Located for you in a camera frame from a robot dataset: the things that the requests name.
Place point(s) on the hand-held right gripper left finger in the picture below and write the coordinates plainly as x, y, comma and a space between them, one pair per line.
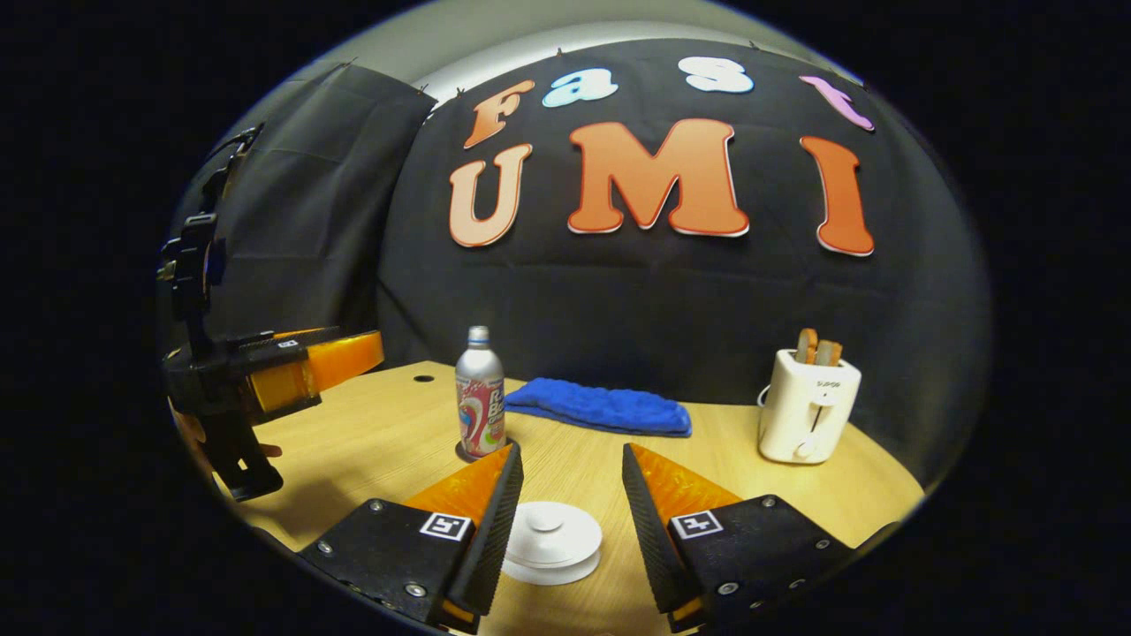
495, 539

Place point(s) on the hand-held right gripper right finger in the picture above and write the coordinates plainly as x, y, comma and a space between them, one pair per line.
654, 539

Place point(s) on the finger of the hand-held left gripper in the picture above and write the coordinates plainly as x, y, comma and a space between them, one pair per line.
283, 341
345, 360

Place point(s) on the white teacup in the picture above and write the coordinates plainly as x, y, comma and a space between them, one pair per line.
585, 553

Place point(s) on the dark round coaster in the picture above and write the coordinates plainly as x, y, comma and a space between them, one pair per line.
461, 455

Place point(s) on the silver water bottle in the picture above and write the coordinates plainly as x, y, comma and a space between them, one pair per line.
480, 389

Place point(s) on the white saucer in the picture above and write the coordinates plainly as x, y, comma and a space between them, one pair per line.
548, 576

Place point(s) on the blue towel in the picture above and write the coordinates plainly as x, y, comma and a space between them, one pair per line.
601, 408

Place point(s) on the white toaster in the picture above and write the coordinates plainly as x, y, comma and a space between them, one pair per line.
804, 415

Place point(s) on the toast slice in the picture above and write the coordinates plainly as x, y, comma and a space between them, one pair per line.
806, 346
829, 354

